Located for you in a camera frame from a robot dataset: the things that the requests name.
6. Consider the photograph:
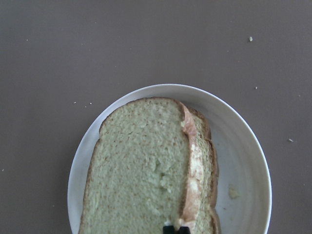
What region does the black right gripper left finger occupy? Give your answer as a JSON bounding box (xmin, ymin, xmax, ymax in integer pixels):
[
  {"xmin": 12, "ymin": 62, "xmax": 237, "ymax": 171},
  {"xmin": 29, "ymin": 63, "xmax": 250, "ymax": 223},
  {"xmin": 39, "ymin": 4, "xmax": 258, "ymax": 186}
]
[{"xmin": 163, "ymin": 225, "xmax": 175, "ymax": 234}]

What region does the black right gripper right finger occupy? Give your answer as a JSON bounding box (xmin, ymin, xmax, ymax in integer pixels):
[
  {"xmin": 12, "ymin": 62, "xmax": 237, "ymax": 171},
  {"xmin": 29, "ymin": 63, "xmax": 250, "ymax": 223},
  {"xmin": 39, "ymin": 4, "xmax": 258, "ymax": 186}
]
[{"xmin": 179, "ymin": 226, "xmax": 190, "ymax": 234}]

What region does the white round plate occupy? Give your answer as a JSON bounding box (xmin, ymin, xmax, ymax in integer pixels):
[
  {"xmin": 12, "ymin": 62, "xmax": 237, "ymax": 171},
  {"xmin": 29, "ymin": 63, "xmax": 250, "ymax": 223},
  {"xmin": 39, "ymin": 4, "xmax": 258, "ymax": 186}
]
[{"xmin": 67, "ymin": 84, "xmax": 272, "ymax": 234}]

